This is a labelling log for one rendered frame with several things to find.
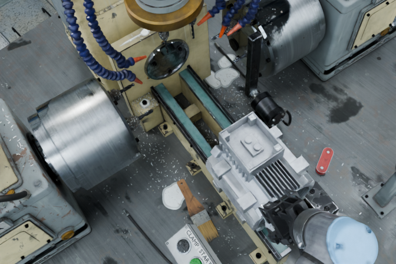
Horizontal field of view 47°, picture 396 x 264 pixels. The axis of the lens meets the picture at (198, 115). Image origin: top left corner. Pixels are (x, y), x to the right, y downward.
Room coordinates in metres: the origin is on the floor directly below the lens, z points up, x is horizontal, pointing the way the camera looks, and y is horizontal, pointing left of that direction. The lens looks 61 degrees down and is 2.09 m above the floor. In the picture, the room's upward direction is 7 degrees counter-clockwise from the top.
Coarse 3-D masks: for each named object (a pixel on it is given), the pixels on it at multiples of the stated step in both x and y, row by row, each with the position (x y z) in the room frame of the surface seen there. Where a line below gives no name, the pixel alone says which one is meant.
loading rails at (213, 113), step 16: (192, 80) 0.78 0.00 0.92; (160, 96) 0.73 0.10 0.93; (192, 96) 0.75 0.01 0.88; (208, 96) 0.71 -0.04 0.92; (176, 112) 0.67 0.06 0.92; (192, 112) 0.71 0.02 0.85; (208, 112) 0.67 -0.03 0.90; (224, 112) 0.65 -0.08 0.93; (160, 128) 0.68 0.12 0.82; (176, 128) 0.64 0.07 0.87; (192, 128) 0.61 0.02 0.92; (224, 128) 0.60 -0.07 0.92; (192, 144) 0.56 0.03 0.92; (208, 144) 0.55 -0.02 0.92; (192, 160) 0.55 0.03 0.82; (208, 176) 0.49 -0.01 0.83; (224, 208) 0.39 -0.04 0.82; (256, 240) 0.29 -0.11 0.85; (256, 256) 0.25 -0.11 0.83; (272, 256) 0.23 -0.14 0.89
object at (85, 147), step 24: (72, 96) 0.61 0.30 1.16; (96, 96) 0.60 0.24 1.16; (120, 96) 0.66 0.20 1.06; (48, 120) 0.55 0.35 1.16; (72, 120) 0.54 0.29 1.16; (96, 120) 0.54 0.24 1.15; (120, 120) 0.54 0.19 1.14; (48, 144) 0.50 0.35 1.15; (72, 144) 0.49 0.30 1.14; (96, 144) 0.49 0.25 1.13; (120, 144) 0.50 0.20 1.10; (72, 168) 0.45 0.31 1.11; (96, 168) 0.45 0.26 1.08; (120, 168) 0.47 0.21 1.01
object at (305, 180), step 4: (212, 148) 0.46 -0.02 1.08; (216, 148) 0.46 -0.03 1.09; (220, 148) 0.46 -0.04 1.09; (212, 152) 0.46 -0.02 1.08; (216, 152) 0.45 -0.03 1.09; (220, 152) 0.45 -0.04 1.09; (216, 156) 0.44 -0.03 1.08; (304, 176) 0.36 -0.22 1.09; (308, 176) 0.36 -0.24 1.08; (300, 180) 0.36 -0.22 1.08; (304, 180) 0.35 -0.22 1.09; (308, 180) 0.35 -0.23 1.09; (312, 180) 0.35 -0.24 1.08; (304, 184) 0.34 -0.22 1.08; (308, 184) 0.35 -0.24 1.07; (304, 196) 0.36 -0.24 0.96; (260, 204) 0.31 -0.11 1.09; (256, 208) 0.30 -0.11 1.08; (256, 212) 0.30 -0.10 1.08; (260, 216) 0.28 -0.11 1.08; (260, 228) 0.29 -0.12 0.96
